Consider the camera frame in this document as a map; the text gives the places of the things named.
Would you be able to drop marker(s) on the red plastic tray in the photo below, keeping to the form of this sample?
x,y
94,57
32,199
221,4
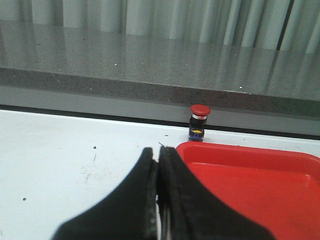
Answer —
x,y
277,189

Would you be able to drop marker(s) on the red mushroom push button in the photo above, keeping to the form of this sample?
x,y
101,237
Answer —
x,y
197,122

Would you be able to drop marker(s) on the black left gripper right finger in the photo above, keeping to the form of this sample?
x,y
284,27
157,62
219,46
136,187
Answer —
x,y
189,211

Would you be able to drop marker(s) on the grey stone counter ledge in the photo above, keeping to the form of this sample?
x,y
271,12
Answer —
x,y
89,72

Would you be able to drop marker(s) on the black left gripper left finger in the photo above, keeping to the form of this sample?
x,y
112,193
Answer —
x,y
128,213

